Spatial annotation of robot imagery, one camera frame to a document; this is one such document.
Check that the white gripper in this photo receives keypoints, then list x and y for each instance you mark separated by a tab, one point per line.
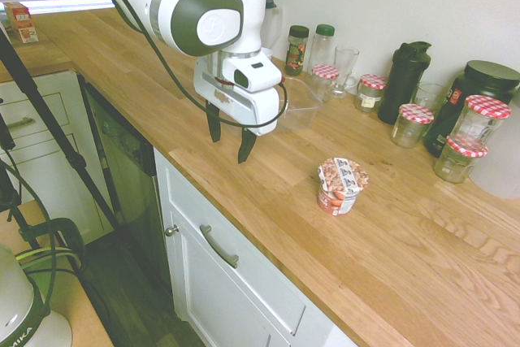
248	109

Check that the red cereal cup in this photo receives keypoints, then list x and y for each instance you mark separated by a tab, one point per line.
343	184

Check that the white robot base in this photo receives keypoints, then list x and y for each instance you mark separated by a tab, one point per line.
20	306

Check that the clear plastic container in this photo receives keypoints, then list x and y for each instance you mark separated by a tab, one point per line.
302	111

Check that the dark dishwasher front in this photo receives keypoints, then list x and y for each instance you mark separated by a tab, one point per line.
126	160

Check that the dark spice jar black lid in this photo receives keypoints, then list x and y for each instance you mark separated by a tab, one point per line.
296	50

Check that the plain jar red checked lid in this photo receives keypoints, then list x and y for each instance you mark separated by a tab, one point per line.
324	76
477	123
411	127

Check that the silver cabinet knob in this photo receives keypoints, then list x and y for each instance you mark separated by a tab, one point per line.
171	230

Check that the clear bottle green lid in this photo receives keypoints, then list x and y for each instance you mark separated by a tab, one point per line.
323	48

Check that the tall glass mug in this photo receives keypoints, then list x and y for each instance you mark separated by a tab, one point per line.
345	66

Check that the labelled jar red checked lid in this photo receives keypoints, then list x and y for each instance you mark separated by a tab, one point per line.
369	95

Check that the white kitchen cabinet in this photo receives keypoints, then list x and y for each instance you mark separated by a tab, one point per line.
243	302

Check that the black shaker bottle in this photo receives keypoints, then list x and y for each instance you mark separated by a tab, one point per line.
404	83

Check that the white drawer cabinet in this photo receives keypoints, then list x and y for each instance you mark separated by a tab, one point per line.
48	91

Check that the black table clamp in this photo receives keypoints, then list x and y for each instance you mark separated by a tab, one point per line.
71	237

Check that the black tripod leg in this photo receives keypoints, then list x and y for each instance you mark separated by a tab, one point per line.
40	99

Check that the clear drinking glass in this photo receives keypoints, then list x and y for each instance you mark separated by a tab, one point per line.
430	93

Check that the faceted jar red checked lid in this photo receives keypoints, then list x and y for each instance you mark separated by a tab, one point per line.
457	162

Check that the red cardboard box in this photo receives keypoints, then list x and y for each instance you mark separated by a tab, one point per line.
22	22

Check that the large black supplement tub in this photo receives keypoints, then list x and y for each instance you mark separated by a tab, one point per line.
487	79

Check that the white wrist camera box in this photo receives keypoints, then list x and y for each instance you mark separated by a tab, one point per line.
254	75

